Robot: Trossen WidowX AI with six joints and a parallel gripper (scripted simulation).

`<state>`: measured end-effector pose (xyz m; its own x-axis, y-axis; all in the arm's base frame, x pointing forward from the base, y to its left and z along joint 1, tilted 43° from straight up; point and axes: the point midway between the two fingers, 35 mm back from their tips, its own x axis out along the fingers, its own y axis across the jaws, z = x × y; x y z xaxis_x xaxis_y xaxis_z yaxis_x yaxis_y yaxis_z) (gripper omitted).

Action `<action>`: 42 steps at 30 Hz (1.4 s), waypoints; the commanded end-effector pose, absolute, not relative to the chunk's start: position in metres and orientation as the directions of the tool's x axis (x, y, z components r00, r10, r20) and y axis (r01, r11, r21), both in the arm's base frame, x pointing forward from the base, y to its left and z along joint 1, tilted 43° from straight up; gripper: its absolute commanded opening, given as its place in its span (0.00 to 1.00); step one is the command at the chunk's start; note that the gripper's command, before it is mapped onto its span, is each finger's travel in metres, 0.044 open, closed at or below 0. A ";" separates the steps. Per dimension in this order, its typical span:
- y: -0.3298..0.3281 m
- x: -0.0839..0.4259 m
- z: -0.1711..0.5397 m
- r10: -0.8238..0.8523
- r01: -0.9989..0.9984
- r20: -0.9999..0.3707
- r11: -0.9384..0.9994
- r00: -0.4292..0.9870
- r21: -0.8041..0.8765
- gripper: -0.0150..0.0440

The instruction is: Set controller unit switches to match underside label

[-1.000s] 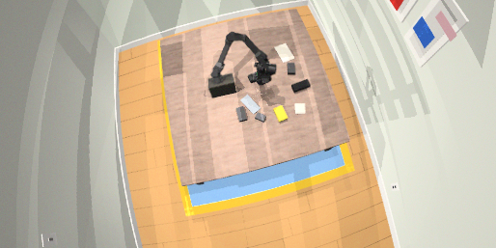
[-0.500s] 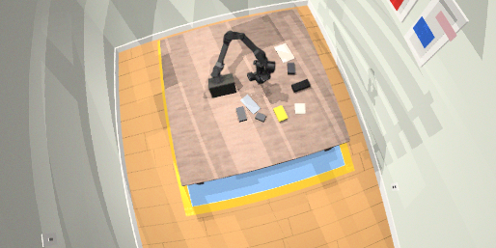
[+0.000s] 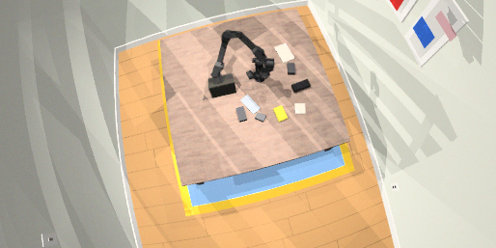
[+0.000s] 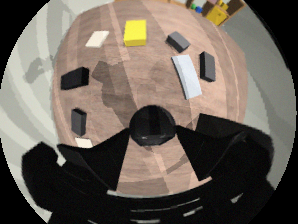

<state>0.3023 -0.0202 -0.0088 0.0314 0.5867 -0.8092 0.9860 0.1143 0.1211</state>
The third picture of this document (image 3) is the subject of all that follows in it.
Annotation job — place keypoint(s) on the yellow block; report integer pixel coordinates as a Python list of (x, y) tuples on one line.
[(280, 113)]

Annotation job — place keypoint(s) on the white flat sheet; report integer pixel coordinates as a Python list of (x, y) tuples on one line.
[(284, 53)]

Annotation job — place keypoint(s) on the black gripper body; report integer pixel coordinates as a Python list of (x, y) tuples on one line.
[(251, 74)]

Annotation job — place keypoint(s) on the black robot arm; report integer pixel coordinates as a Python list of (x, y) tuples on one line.
[(258, 52)]

